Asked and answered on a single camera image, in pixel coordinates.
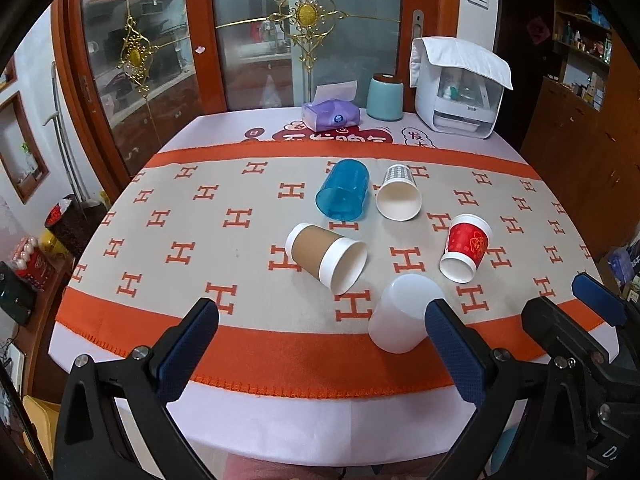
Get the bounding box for red paper cup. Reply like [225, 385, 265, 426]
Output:
[438, 214, 492, 284]

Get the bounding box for blue translucent plastic cup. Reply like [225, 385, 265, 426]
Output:
[316, 159, 370, 221]

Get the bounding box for teal canister with brown lid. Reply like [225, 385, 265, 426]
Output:
[367, 73, 404, 122]

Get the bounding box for white cloth on appliance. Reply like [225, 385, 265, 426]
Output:
[409, 36, 513, 90]

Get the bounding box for black bin with red bag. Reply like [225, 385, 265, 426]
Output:
[44, 194, 93, 259]

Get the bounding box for red egg carton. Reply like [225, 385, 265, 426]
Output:
[10, 237, 55, 292]

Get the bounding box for white sterilizer box appliance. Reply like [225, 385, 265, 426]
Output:
[414, 61, 508, 139]

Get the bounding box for white printed tablecloth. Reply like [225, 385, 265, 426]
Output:
[46, 106, 622, 468]

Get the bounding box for wooden glass sliding door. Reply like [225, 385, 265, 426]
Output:
[51, 0, 460, 195]

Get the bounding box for purple tissue pack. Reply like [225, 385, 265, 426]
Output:
[302, 80, 360, 132]

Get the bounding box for wall niche wooden frame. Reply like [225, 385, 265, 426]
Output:
[0, 91, 49, 204]

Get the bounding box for dark wooden cabinet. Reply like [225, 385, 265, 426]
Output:
[521, 0, 639, 259]

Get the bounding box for orange H-pattern blanket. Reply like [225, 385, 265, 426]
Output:
[51, 141, 615, 399]

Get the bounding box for white plastic cup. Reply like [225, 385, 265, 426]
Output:
[368, 273, 445, 354]

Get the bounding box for grey checkered paper cup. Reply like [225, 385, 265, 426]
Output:
[375, 164, 423, 222]

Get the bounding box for brown sleeve paper cup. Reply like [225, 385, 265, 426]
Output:
[285, 222, 368, 296]

